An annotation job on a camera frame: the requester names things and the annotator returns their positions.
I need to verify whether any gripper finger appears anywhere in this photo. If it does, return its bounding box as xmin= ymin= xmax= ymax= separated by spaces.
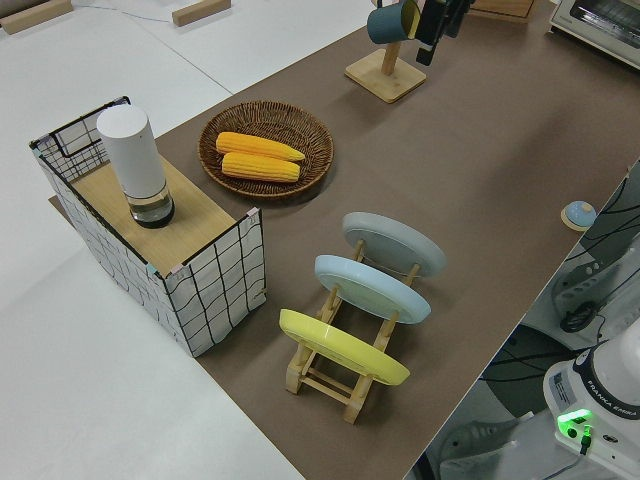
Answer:
xmin=444 ymin=0 xmax=471 ymax=39
xmin=416 ymin=0 xmax=450 ymax=66

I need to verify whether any gray plate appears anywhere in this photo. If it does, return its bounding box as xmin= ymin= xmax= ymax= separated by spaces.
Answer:
xmin=341 ymin=211 xmax=447 ymax=281

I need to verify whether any light blue plate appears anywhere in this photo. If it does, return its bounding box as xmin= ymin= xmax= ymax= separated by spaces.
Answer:
xmin=313 ymin=254 xmax=432 ymax=326

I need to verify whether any yellow plate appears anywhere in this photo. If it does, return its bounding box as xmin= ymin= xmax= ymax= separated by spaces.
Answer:
xmin=278 ymin=308 xmax=412 ymax=386

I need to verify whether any low wooden plate rack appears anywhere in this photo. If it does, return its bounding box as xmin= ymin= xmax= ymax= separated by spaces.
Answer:
xmin=284 ymin=238 xmax=422 ymax=426

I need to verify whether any wooden drawer cabinet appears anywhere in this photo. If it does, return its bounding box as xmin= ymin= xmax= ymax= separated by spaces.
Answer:
xmin=467 ymin=0 xmax=536 ymax=25

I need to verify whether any teal mug yellow inside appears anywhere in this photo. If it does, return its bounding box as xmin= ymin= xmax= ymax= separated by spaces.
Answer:
xmin=366 ymin=0 xmax=420 ymax=44

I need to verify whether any wooden mug tree stand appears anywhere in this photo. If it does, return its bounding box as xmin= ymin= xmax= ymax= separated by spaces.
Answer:
xmin=344 ymin=0 xmax=428 ymax=105

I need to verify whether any brown table mat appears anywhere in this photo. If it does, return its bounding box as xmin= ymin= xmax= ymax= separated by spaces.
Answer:
xmin=48 ymin=0 xmax=640 ymax=480

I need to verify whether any white toaster oven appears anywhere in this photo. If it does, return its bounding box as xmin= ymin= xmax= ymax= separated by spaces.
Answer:
xmin=547 ymin=0 xmax=640 ymax=69

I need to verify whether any round wicker basket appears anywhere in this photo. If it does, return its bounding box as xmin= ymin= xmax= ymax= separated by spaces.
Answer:
xmin=198 ymin=101 xmax=335 ymax=201

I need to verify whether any yellow corn cob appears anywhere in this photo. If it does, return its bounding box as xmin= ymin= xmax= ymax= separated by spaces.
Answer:
xmin=215 ymin=131 xmax=307 ymax=163
xmin=220 ymin=152 xmax=302 ymax=183

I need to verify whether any plain wooden block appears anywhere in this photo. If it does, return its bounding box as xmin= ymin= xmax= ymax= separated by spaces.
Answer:
xmin=171 ymin=0 xmax=232 ymax=27
xmin=0 ymin=0 xmax=72 ymax=35

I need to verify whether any blue dome call bell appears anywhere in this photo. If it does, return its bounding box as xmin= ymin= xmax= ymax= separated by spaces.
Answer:
xmin=559 ymin=200 xmax=596 ymax=232

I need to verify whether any grey robot mounting stand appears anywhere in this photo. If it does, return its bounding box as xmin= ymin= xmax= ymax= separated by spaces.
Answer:
xmin=404 ymin=159 xmax=640 ymax=480

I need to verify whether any wooden shelf board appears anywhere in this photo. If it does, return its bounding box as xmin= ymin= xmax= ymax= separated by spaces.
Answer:
xmin=72 ymin=157 xmax=237 ymax=266

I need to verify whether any white cylinder bottle glass base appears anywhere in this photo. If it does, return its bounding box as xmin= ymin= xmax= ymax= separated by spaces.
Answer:
xmin=96 ymin=105 xmax=176 ymax=230

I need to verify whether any black coiled cable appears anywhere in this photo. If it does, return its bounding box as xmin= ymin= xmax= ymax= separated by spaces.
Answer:
xmin=559 ymin=299 xmax=609 ymax=335

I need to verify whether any grid fabric wire storage box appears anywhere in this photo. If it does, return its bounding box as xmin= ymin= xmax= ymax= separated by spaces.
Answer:
xmin=28 ymin=95 xmax=266 ymax=359

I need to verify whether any black plug cable green light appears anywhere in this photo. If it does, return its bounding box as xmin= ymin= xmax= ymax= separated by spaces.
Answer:
xmin=577 ymin=422 xmax=597 ymax=457

